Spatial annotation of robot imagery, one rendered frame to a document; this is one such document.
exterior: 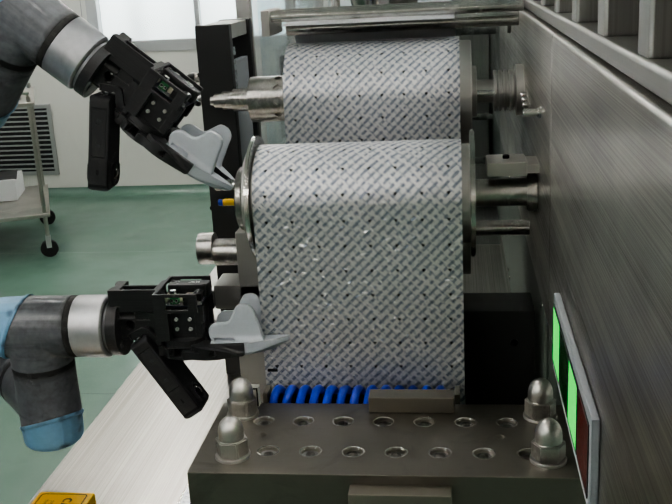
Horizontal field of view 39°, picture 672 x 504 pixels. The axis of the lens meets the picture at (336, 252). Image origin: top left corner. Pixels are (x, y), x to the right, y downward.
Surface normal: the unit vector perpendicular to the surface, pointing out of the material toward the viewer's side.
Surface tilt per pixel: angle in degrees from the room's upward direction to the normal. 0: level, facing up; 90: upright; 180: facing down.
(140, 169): 90
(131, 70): 90
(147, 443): 0
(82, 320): 61
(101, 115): 89
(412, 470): 0
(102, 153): 89
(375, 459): 0
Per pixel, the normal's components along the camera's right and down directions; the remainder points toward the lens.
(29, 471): -0.05, -0.96
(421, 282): -0.12, 0.29
